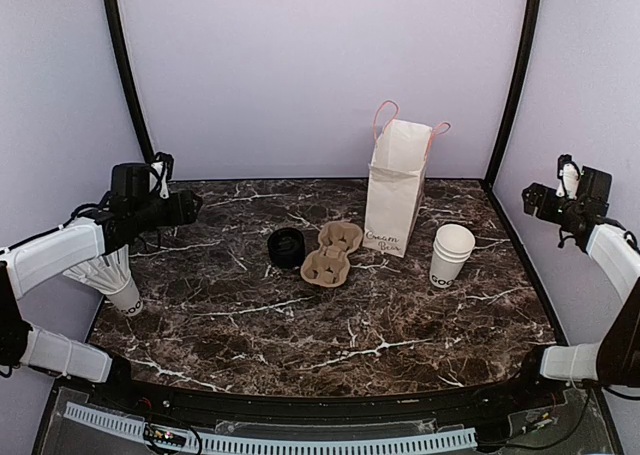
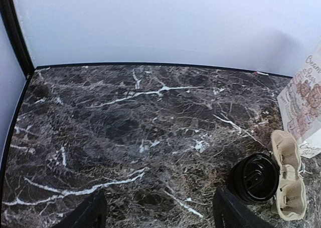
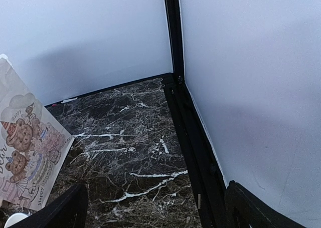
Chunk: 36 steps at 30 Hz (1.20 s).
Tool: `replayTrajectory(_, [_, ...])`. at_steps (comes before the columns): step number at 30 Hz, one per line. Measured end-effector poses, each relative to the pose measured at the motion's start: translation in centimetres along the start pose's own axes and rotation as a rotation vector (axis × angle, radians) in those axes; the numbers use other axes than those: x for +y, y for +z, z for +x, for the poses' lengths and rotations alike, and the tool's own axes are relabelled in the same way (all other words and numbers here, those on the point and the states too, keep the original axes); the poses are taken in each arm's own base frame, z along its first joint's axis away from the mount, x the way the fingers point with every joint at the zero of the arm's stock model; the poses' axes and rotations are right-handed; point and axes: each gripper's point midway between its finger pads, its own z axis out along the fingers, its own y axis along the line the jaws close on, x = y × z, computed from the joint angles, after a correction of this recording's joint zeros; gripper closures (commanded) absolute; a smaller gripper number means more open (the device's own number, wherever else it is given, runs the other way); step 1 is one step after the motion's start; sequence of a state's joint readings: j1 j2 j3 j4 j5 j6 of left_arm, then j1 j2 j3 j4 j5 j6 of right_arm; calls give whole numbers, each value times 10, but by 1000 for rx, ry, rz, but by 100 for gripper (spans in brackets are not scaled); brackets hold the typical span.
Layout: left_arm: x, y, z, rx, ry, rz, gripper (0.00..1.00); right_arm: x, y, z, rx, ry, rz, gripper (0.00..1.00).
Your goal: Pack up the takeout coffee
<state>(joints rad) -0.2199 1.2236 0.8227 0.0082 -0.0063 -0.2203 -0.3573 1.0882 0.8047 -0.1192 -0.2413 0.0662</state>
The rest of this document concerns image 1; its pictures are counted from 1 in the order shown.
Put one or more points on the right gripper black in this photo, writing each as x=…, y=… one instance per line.
x=537, y=190

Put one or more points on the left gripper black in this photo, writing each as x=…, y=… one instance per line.
x=184, y=212

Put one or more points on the stack of white paper cups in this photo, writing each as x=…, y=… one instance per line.
x=452, y=247

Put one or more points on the stack of black lids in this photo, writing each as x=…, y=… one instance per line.
x=286, y=247

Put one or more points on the brown cardboard cup carrier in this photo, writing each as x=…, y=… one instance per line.
x=329, y=265

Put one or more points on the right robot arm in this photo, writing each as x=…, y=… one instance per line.
x=615, y=359

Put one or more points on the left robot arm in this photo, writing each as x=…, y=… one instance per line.
x=93, y=250

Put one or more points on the white paper takeout bag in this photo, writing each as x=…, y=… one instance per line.
x=397, y=172

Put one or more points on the cup holding wrapped straws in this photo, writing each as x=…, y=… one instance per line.
x=112, y=277

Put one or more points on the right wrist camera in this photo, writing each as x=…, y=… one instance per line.
x=568, y=174

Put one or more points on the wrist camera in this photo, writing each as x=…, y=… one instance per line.
x=161, y=169
x=568, y=174

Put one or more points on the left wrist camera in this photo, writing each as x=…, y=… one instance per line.
x=161, y=169

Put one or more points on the white slotted cable duct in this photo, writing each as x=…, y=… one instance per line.
x=250, y=438

